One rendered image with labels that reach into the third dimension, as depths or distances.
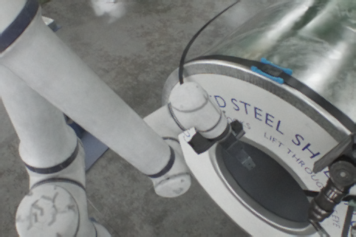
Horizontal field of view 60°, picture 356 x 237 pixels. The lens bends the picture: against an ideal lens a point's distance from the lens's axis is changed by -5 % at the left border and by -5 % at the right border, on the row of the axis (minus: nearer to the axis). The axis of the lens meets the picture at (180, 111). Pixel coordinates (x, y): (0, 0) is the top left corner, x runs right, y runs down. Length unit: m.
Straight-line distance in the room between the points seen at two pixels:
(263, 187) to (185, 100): 0.99
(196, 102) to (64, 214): 0.40
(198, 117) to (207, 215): 1.44
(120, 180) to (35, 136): 1.69
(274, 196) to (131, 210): 1.04
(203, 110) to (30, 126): 0.40
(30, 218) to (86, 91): 0.40
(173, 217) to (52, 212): 1.48
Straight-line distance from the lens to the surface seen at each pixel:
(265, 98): 1.00
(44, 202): 0.83
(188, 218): 2.20
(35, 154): 0.84
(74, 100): 0.53
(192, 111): 0.79
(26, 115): 0.74
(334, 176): 0.78
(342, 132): 0.92
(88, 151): 2.67
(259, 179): 1.70
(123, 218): 2.28
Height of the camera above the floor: 2.00
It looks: 47 degrees down
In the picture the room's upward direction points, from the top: 10 degrees counter-clockwise
